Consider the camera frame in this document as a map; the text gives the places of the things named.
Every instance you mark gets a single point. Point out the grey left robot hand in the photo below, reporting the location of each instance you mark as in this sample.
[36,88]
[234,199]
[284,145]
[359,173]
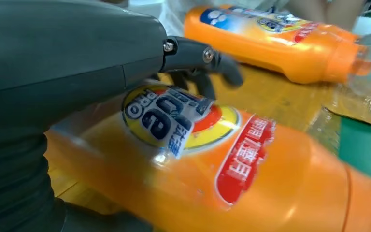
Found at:
[60,48]

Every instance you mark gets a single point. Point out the orange detergent bottle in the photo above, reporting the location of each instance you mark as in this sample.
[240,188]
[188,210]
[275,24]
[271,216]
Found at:
[268,51]
[284,179]

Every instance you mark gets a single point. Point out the green topped table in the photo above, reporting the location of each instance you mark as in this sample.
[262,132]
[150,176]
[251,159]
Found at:
[364,150]

